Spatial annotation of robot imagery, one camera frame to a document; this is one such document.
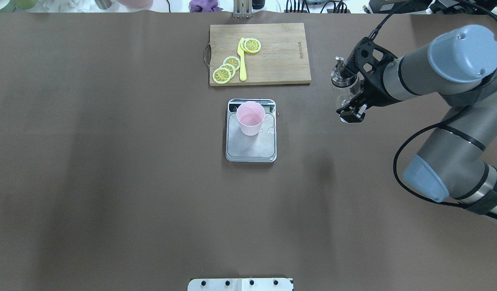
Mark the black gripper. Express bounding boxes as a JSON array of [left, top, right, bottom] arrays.
[[336, 37, 398, 124]]

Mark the glass sauce bottle metal spout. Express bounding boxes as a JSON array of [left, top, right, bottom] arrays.
[[331, 56, 360, 108]]

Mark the pink plastic cup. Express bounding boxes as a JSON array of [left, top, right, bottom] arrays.
[[236, 101, 266, 136]]

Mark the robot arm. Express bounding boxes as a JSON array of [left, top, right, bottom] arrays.
[[331, 24, 497, 221]]

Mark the digital kitchen scale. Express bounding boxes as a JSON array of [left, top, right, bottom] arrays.
[[225, 98, 277, 163]]

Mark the bamboo cutting board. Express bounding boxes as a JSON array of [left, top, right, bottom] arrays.
[[208, 23, 312, 86]]

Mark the yellow plastic knife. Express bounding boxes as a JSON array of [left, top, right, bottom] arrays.
[[237, 42, 247, 82]]

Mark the lemon slice front pair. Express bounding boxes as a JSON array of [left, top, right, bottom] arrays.
[[242, 38, 261, 54]]

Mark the lemon slice middle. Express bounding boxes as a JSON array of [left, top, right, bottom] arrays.
[[219, 64, 237, 78]]

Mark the lemon slice near knife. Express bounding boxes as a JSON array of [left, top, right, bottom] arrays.
[[223, 56, 240, 70]]

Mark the lemon slice hidden pair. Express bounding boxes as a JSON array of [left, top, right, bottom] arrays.
[[239, 38, 246, 52]]

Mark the lemon slice far end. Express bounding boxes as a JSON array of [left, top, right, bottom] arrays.
[[211, 67, 232, 84]]

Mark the purple cloth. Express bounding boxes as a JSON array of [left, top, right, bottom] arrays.
[[189, 0, 223, 13]]

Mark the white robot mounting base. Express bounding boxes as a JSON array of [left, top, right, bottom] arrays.
[[187, 278, 295, 291]]

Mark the aluminium frame post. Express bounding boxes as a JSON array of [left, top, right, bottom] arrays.
[[233, 0, 253, 19]]

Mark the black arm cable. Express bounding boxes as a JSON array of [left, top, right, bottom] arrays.
[[368, 0, 497, 209]]

